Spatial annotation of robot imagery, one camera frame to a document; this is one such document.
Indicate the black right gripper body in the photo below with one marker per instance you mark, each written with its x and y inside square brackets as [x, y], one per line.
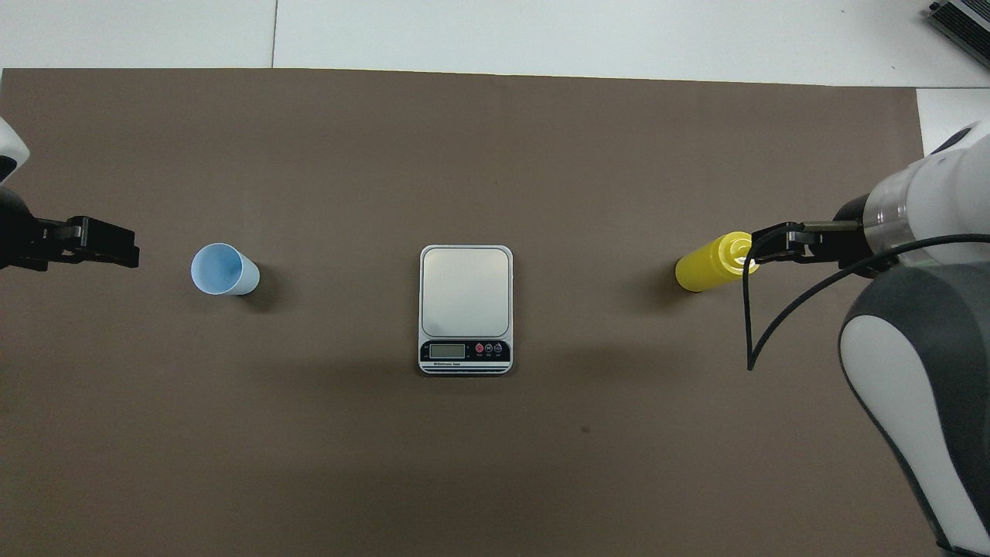
[858, 240]

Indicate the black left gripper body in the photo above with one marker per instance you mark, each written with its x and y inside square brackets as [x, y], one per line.
[14, 232]

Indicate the yellow squeeze bottle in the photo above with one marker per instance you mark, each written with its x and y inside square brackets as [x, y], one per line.
[708, 267]

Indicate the light blue plastic cup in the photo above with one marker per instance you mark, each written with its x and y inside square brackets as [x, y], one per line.
[220, 269]

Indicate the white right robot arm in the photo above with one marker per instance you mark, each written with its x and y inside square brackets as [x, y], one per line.
[928, 201]

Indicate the silver digital kitchen scale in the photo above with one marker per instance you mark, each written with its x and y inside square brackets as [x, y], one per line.
[464, 302]

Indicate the grey metal device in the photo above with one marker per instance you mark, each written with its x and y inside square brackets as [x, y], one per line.
[967, 19]

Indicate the brown paper mat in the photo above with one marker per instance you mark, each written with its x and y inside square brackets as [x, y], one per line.
[309, 464]

